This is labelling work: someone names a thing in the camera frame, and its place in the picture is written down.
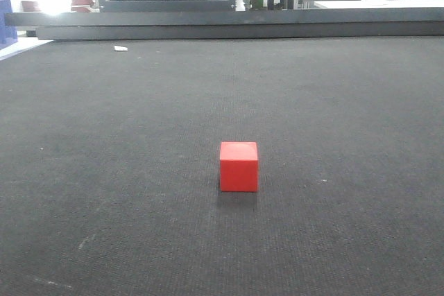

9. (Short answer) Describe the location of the red magnetic cube block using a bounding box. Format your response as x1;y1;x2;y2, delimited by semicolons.
219;141;259;193

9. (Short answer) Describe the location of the dark grey table mat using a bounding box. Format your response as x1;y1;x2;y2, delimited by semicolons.
1;37;443;295

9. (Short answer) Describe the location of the white paper scrap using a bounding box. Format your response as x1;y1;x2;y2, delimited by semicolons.
114;45;128;52

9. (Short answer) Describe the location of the red bag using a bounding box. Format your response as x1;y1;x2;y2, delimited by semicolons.
71;0;94;12

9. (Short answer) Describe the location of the blue plastic crate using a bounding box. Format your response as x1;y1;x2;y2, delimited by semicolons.
0;0;17;49

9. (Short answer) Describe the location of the black metal frame rack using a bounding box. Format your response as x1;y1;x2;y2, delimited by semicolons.
6;0;443;40

